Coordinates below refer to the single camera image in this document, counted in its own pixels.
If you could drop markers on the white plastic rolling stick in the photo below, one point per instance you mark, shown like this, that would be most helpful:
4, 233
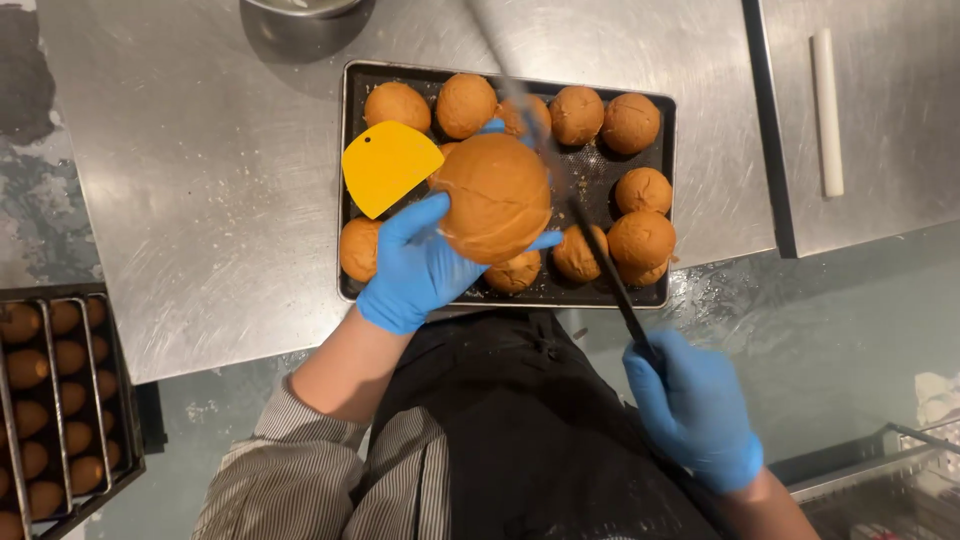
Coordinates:
827, 112

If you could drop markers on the person's right hand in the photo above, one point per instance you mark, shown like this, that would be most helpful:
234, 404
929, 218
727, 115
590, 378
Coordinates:
694, 420

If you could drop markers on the large round brown bun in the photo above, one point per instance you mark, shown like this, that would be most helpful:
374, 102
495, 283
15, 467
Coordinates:
495, 196

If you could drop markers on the black apron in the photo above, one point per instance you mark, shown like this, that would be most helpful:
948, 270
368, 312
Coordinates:
525, 435

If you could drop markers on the person's right fingers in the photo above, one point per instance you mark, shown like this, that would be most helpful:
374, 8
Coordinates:
645, 375

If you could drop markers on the person's left hand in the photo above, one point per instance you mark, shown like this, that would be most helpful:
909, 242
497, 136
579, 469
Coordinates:
412, 274

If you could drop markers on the black perforated baking tray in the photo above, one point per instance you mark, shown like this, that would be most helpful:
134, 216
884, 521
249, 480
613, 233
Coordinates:
596, 171

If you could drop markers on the yellow plastic dough scraper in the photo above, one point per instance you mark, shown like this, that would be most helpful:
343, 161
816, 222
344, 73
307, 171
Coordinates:
386, 166

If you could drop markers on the steel mixing bowl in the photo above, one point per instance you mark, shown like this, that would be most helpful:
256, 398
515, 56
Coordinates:
304, 6

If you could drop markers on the grey striped shirt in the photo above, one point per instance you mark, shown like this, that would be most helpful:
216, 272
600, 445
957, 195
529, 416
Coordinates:
300, 472

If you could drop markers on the white crumpled paper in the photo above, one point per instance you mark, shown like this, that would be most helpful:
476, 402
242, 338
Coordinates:
939, 397

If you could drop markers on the group of small brown buns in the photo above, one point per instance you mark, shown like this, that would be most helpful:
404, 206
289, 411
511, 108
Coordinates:
630, 124

